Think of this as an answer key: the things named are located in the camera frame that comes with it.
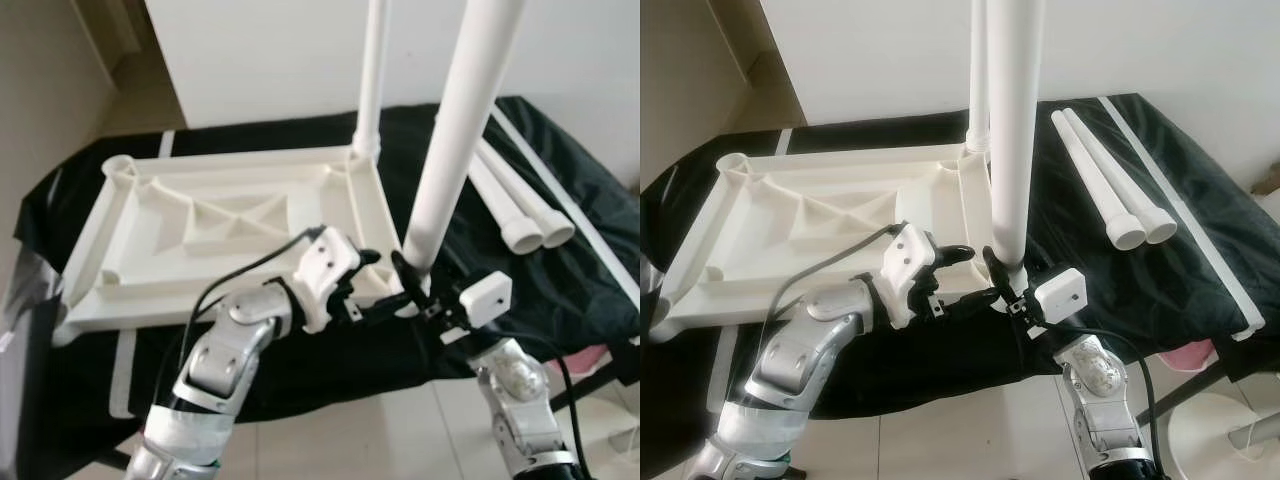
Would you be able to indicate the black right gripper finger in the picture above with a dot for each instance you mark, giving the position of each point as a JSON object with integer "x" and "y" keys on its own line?
{"x": 998, "y": 272}
{"x": 408, "y": 278}

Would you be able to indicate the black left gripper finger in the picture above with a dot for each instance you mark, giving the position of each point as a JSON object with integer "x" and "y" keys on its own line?
{"x": 385, "y": 308}
{"x": 368, "y": 257}
{"x": 975, "y": 302}
{"x": 958, "y": 253}

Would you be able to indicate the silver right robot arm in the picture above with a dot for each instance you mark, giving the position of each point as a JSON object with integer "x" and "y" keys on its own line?
{"x": 1100, "y": 390}
{"x": 525, "y": 400}

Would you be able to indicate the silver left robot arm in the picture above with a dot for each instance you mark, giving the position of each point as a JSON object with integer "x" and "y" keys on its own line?
{"x": 800, "y": 360}
{"x": 220, "y": 360}

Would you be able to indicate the grey tape strip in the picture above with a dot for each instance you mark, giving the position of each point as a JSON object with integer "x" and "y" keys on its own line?
{"x": 1190, "y": 210}
{"x": 590, "y": 240}
{"x": 124, "y": 375}
{"x": 720, "y": 370}

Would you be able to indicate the white standing fan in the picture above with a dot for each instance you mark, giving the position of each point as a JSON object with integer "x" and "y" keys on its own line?
{"x": 1215, "y": 440}
{"x": 615, "y": 435}

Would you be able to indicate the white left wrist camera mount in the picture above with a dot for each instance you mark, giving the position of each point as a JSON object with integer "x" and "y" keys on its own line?
{"x": 912, "y": 270}
{"x": 325, "y": 275}

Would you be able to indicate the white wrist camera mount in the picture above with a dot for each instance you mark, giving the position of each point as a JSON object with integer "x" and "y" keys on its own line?
{"x": 1060, "y": 298}
{"x": 485, "y": 300}
{"x": 325, "y": 275}
{"x": 912, "y": 270}

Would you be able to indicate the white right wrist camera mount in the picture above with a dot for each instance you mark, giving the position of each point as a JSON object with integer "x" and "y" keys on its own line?
{"x": 1060, "y": 298}
{"x": 485, "y": 300}

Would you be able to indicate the black metal table frame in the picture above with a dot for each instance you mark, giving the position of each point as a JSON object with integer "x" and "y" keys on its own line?
{"x": 1185, "y": 390}

